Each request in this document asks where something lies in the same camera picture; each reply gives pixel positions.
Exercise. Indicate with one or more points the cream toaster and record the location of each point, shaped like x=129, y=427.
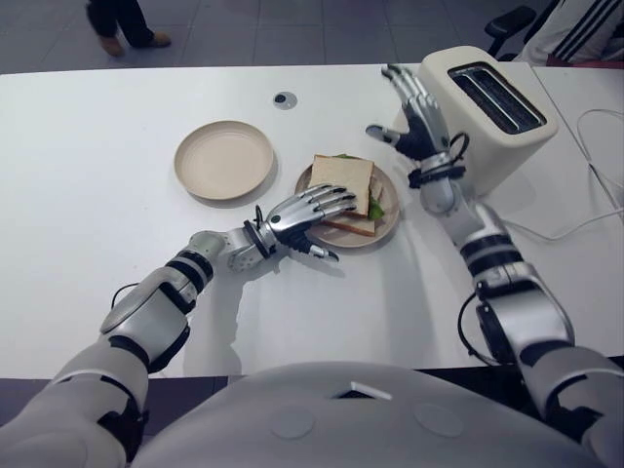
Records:
x=492, y=146

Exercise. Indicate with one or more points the green lettuce leaf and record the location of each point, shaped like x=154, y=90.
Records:
x=376, y=209

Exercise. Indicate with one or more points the robot body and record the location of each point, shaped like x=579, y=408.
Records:
x=341, y=419

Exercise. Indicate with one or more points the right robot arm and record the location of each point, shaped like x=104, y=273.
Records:
x=531, y=312

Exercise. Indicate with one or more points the bread slice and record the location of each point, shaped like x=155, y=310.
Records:
x=341, y=173
x=352, y=225

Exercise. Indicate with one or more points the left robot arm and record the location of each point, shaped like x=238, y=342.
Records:
x=141, y=312

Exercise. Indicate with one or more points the beige plate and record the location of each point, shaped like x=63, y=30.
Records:
x=385, y=229
x=222, y=158

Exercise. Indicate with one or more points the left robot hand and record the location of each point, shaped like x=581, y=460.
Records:
x=290, y=217

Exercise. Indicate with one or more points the person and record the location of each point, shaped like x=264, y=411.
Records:
x=124, y=22
x=580, y=29

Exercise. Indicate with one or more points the black office chair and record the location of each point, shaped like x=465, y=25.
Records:
x=509, y=22

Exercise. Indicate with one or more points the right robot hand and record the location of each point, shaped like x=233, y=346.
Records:
x=421, y=131

